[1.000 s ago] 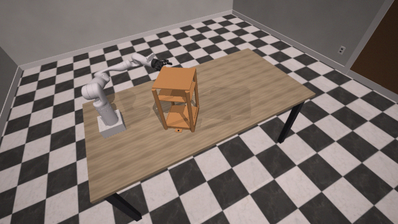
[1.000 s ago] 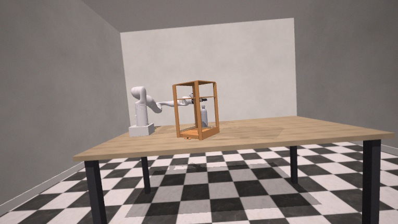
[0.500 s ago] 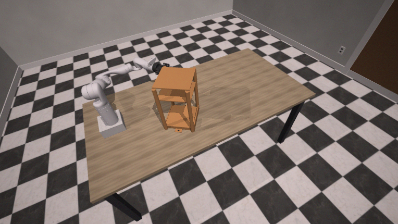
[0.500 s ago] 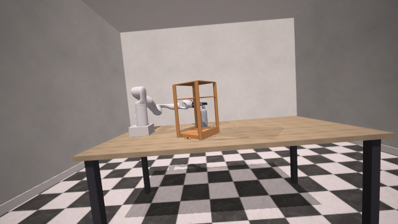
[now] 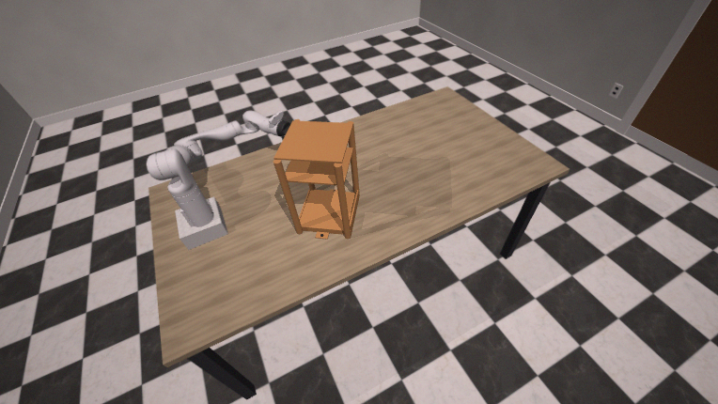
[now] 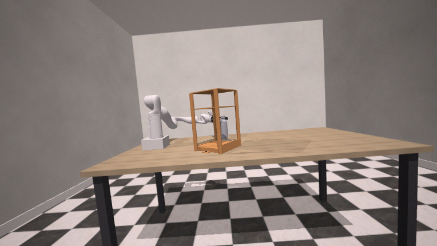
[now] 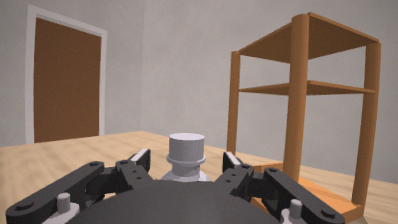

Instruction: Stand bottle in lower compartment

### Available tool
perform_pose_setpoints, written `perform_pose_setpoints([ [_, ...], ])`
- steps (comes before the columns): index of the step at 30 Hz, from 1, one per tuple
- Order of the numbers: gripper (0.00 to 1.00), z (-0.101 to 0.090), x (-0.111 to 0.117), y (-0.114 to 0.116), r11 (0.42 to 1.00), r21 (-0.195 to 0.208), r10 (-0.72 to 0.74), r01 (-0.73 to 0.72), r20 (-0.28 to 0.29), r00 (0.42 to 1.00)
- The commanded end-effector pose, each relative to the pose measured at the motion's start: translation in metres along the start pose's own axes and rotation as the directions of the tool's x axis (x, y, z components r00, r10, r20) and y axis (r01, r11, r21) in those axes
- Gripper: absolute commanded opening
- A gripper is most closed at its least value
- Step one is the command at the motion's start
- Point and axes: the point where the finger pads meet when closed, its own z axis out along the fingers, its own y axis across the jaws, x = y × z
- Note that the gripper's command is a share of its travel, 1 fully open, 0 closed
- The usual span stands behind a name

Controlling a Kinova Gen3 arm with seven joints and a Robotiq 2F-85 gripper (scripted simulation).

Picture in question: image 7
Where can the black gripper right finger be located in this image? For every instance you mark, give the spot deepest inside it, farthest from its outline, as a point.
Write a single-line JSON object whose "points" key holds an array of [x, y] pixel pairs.
{"points": [[280, 194]]}

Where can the wooden shelving unit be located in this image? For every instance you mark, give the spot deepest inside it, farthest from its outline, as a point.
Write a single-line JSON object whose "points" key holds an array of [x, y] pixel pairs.
{"points": [[319, 36]]}

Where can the grey bottle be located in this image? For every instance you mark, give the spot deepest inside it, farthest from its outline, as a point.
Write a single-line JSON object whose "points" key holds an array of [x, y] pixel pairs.
{"points": [[186, 154]]}

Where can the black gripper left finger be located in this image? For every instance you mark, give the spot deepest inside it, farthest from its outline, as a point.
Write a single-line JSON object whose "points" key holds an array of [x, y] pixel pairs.
{"points": [[61, 200]]}

